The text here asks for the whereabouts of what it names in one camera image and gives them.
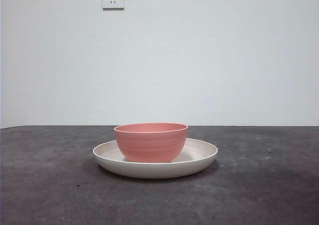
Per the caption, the red ribbed bowl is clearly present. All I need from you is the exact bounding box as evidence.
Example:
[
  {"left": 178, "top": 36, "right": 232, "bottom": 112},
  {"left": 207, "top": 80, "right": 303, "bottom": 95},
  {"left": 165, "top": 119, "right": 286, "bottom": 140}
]
[{"left": 114, "top": 122, "right": 189, "bottom": 162}]

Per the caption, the white round plate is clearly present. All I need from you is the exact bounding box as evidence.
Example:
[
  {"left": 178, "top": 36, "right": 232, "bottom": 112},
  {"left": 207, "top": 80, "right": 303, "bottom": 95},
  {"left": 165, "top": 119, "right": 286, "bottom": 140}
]
[{"left": 92, "top": 137, "right": 219, "bottom": 179}]

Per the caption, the dark grey felt table mat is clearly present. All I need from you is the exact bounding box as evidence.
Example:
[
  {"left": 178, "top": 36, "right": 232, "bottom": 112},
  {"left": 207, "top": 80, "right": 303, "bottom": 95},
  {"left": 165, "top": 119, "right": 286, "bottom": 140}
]
[{"left": 0, "top": 125, "right": 319, "bottom": 225}]

